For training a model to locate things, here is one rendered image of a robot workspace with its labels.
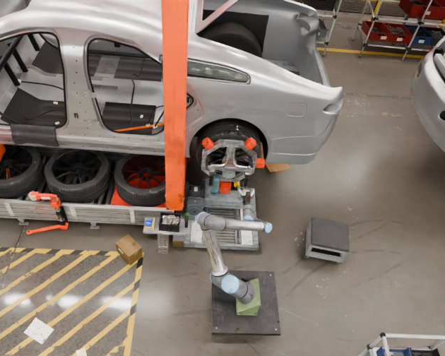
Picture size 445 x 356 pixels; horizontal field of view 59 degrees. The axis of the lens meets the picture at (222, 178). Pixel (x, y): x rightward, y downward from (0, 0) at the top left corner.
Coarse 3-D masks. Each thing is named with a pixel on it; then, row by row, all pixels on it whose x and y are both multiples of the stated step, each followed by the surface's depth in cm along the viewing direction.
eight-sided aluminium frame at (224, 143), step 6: (216, 144) 377; (222, 144) 375; (228, 144) 375; (234, 144) 375; (240, 144) 376; (204, 150) 385; (210, 150) 383; (246, 150) 382; (252, 150) 388; (204, 156) 387; (252, 156) 388; (204, 162) 394; (204, 168) 400; (252, 168) 400; (240, 174) 414; (222, 180) 414; (228, 180) 415; (234, 180) 414
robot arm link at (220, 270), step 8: (200, 216) 328; (200, 224) 329; (208, 232) 329; (208, 240) 332; (216, 240) 335; (208, 248) 336; (216, 248) 336; (216, 256) 338; (216, 264) 341; (224, 264) 346; (216, 272) 344; (224, 272) 344; (216, 280) 346
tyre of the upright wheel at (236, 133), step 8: (216, 120) 393; (224, 120) 389; (232, 120) 389; (240, 120) 392; (208, 128) 391; (216, 128) 385; (224, 128) 382; (232, 128) 381; (240, 128) 385; (248, 128) 390; (200, 136) 399; (208, 136) 383; (216, 136) 379; (224, 136) 379; (232, 136) 379; (240, 136) 379; (248, 136) 383; (256, 136) 396; (200, 144) 389; (256, 144) 388; (200, 152) 395; (256, 152) 395; (200, 160) 404
